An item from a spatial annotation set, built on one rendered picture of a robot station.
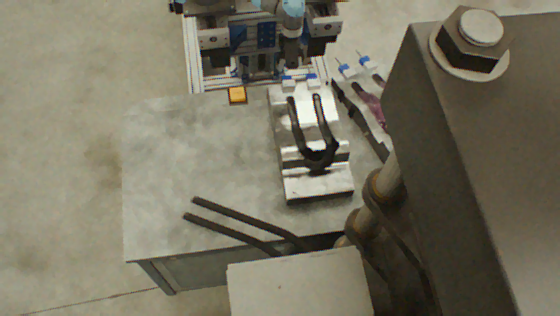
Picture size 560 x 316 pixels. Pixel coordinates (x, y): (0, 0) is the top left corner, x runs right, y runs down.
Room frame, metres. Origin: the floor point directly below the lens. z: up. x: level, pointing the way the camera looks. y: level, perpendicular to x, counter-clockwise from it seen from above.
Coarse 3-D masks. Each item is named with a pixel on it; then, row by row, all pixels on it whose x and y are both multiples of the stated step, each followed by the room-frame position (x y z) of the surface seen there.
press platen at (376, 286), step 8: (336, 240) 0.47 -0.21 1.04; (336, 248) 0.44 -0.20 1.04; (368, 264) 0.40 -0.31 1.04; (368, 272) 0.37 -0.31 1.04; (368, 280) 0.34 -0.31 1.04; (376, 280) 0.35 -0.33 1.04; (368, 288) 0.32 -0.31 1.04; (376, 288) 0.32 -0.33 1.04; (384, 288) 0.32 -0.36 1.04; (376, 296) 0.30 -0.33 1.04; (384, 296) 0.30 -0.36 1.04; (376, 304) 0.27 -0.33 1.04; (384, 304) 0.27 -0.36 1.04; (376, 312) 0.25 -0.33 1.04; (384, 312) 0.25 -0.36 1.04; (392, 312) 0.25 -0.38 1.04
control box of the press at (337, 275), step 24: (240, 264) 0.26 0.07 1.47; (264, 264) 0.26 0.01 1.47; (288, 264) 0.27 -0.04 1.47; (312, 264) 0.27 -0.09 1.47; (336, 264) 0.27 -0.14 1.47; (360, 264) 0.28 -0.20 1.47; (240, 288) 0.20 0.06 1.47; (264, 288) 0.21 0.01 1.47; (288, 288) 0.21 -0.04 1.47; (312, 288) 0.22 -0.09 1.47; (336, 288) 0.22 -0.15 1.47; (360, 288) 0.22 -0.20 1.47; (240, 312) 0.15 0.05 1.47; (264, 312) 0.16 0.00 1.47; (288, 312) 0.16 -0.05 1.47; (312, 312) 0.17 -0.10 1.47; (336, 312) 0.17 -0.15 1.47; (360, 312) 0.17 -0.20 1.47
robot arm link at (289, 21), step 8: (280, 0) 1.19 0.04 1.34; (288, 0) 1.17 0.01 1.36; (296, 0) 1.17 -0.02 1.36; (280, 8) 1.16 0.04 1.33; (288, 8) 1.14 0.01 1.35; (296, 8) 1.14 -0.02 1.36; (304, 8) 1.18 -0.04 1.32; (280, 16) 1.15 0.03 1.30; (288, 16) 1.14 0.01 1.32; (296, 16) 1.14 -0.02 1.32; (288, 24) 1.14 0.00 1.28; (296, 24) 1.14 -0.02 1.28
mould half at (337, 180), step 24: (288, 120) 1.00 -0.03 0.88; (312, 120) 1.01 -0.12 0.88; (336, 120) 1.02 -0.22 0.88; (288, 144) 0.86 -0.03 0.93; (312, 144) 0.87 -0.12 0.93; (288, 168) 0.79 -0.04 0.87; (336, 168) 0.81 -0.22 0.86; (288, 192) 0.70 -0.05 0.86; (312, 192) 0.71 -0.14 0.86; (336, 192) 0.71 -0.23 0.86
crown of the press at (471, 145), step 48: (432, 48) 0.43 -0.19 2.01; (480, 48) 0.41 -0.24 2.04; (528, 48) 0.45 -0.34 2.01; (384, 96) 0.47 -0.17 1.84; (432, 96) 0.36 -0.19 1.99; (480, 96) 0.36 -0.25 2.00; (528, 96) 0.37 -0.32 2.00; (432, 144) 0.32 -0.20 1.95; (480, 144) 0.29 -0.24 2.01; (528, 144) 0.30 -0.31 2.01; (432, 192) 0.27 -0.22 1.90; (480, 192) 0.22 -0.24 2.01; (528, 192) 0.23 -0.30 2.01; (432, 240) 0.22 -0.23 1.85; (480, 240) 0.17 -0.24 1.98; (528, 240) 0.17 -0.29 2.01; (480, 288) 0.13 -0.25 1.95; (528, 288) 0.12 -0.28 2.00
